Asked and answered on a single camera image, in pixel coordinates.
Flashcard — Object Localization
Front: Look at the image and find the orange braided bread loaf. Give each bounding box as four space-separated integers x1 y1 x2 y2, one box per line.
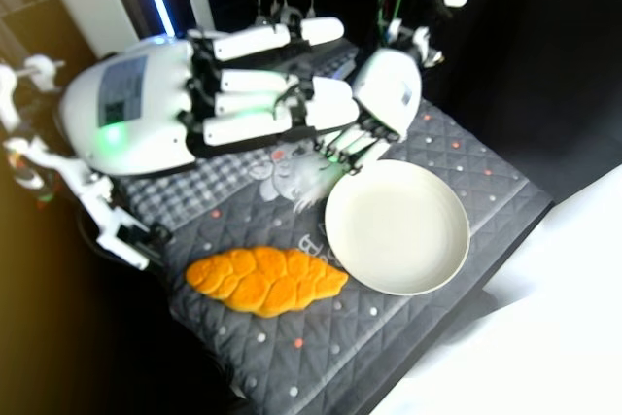
185 245 350 319

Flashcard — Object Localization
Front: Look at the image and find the grey quilt with bear print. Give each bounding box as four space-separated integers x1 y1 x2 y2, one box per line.
109 38 555 415

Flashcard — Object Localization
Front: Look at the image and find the white power strip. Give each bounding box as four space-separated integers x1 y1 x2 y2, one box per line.
255 4 320 30

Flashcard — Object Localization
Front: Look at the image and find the cream round plate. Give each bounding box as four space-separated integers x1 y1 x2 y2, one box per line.
324 158 471 297

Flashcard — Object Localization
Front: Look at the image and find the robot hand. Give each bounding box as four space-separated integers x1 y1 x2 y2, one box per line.
57 16 362 178
313 45 424 178

